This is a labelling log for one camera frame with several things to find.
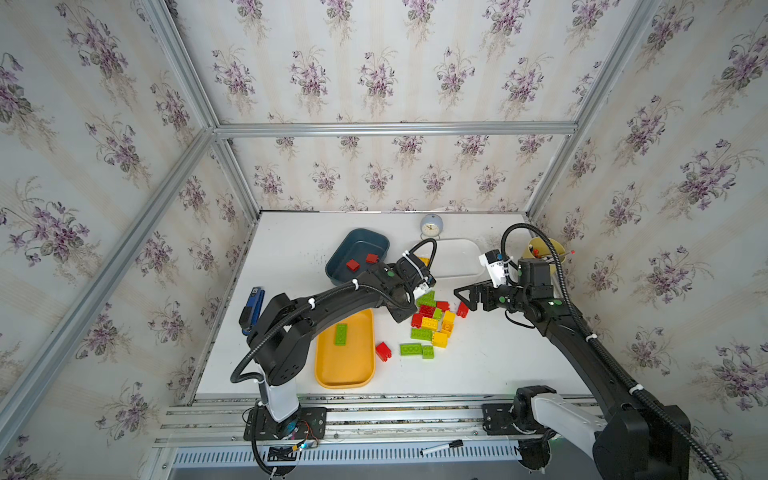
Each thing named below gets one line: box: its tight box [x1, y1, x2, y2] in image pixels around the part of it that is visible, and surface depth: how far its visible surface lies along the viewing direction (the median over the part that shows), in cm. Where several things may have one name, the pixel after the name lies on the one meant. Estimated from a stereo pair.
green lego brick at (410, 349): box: [399, 343, 422, 356], surface depth 87 cm
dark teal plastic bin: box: [325, 228, 390, 286], surface depth 109 cm
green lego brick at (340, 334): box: [334, 323, 348, 346], surface depth 90 cm
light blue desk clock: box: [420, 213, 443, 237], surface depth 111 cm
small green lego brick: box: [422, 345, 435, 359], surface depth 86 cm
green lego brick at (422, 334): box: [410, 328, 433, 341], surface depth 90 cm
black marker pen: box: [420, 439, 464, 455], surface depth 72 cm
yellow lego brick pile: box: [432, 332, 449, 349], surface depth 87 cm
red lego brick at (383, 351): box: [375, 342, 393, 362], surface depth 85 cm
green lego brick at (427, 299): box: [416, 290, 436, 307], surface depth 97 cm
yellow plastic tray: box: [314, 308, 376, 389], surface depth 86 cm
